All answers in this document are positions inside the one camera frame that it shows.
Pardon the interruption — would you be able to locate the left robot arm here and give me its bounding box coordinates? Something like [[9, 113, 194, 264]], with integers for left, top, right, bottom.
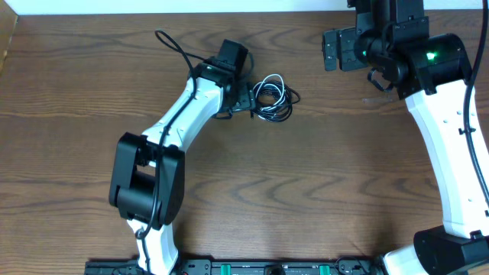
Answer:
[[109, 62, 249, 274]]

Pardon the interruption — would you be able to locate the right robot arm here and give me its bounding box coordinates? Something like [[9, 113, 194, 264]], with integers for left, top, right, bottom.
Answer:
[[322, 0, 488, 274]]

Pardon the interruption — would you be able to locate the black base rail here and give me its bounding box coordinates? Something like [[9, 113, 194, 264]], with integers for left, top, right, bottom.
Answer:
[[83, 258, 386, 275]]

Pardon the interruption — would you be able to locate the white cable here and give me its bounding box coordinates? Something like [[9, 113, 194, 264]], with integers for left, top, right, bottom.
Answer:
[[252, 73, 287, 120]]

